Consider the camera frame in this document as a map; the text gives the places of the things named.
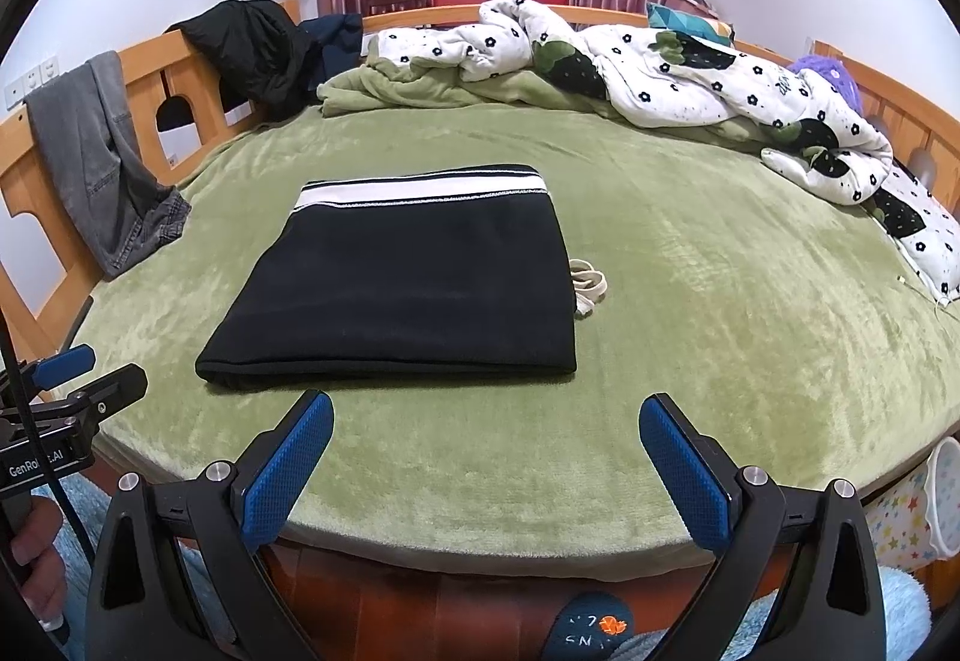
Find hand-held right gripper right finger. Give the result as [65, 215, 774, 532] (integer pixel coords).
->
[637, 393, 886, 661]

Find dark blue printed slipper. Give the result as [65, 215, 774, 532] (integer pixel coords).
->
[544, 592, 635, 661]

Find person's left hand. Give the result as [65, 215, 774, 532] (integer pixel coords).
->
[11, 502, 70, 633]

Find white floral quilt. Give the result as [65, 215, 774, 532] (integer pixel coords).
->
[316, 0, 897, 206]

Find purple plush cushion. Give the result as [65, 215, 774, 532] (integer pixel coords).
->
[787, 53, 863, 107]

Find white plastic bin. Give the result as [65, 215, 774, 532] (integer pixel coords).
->
[924, 436, 960, 561]

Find teal patterned pillow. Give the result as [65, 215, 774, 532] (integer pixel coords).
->
[646, 1, 736, 43]

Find green fleece bed cover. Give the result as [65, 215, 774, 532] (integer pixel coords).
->
[71, 65, 960, 579]

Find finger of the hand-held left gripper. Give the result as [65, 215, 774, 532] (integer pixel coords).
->
[56, 363, 149, 438]
[11, 344, 97, 393]

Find white floral pillow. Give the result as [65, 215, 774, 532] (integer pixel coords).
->
[862, 164, 960, 310]

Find person's left leg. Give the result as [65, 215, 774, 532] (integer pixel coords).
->
[30, 473, 215, 661]

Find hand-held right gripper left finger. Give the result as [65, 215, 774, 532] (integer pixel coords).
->
[85, 391, 336, 661]

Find grey jeans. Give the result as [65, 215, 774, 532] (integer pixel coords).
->
[24, 50, 192, 280]

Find black pants with white stripe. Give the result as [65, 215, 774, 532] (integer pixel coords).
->
[195, 163, 612, 393]

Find wooden bed frame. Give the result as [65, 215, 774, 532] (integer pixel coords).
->
[0, 1, 960, 661]

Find navy jacket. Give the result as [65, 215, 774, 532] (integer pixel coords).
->
[300, 12, 368, 85]

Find star print bag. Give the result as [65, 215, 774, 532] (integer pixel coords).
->
[862, 466, 938, 573]

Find black jacket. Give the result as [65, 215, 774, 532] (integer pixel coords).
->
[165, 0, 323, 122]

